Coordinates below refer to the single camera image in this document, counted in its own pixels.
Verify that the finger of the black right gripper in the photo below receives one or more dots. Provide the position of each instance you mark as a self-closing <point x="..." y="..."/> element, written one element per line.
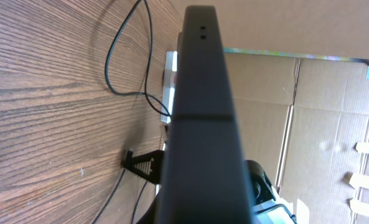
<point x="147" y="166"/>

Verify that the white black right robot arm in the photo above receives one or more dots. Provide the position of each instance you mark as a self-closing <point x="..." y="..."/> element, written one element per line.
<point x="270" y="208"/>

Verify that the blue Galaxy smartphone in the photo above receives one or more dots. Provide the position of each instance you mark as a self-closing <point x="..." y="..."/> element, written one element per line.
<point x="204" y="178"/>

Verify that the white power strip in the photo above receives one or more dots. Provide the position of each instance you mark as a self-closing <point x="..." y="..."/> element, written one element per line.
<point x="170" y="73"/>

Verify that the cardboard backdrop panel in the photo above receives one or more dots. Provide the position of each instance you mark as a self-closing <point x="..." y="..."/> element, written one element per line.
<point x="299" y="73"/>

